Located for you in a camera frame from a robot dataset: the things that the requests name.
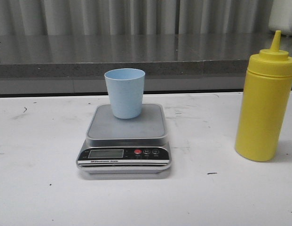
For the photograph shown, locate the light blue plastic cup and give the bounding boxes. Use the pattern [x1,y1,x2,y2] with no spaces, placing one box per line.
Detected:
[104,68,145,119]

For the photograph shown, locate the yellow squeeze bottle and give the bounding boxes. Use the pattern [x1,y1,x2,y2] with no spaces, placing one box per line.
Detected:
[235,30,292,161]

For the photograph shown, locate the silver digital kitchen scale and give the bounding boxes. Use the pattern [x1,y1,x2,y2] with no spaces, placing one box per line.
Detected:
[76,104,172,174]

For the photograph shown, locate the stainless steel back counter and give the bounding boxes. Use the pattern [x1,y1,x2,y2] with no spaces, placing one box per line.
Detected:
[0,32,292,95]

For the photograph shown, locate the white appliance in background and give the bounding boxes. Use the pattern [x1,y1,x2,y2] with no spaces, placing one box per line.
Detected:
[268,0,292,36]

